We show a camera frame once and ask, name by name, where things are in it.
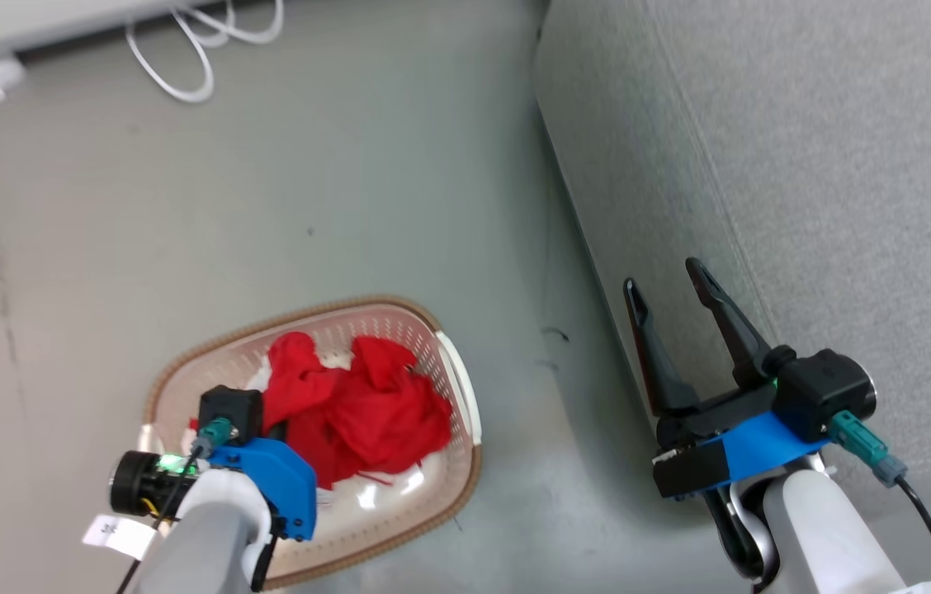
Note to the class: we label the left gripper with blue mount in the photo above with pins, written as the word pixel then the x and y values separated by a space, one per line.
pixel 288 487

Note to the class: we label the white clothing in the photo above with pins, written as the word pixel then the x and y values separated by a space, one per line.
pixel 257 378

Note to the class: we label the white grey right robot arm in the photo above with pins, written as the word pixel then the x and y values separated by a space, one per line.
pixel 820 536

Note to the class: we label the right gripper with blue mount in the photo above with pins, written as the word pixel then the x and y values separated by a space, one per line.
pixel 750 445

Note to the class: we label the black thread scrap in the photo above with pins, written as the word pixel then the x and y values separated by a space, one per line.
pixel 556 332

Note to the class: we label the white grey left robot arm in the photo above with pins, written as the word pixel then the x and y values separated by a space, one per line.
pixel 201 536

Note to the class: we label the white paper tag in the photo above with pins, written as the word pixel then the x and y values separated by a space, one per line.
pixel 120 535

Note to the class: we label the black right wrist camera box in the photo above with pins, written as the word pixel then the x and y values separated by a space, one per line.
pixel 820 392

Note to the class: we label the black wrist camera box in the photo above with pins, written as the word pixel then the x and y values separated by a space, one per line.
pixel 230 408
pixel 820 392

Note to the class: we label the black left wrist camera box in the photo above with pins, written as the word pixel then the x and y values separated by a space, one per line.
pixel 230 408

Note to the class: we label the white laundry basket brown rim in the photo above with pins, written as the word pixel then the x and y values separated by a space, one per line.
pixel 399 511

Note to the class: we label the grey fabric sofa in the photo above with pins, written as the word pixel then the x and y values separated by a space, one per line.
pixel 804 165

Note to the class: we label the red clothing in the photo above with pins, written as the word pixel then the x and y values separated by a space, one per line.
pixel 375 412

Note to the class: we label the light grey cabinet base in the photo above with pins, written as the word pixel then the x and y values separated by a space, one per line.
pixel 20 21

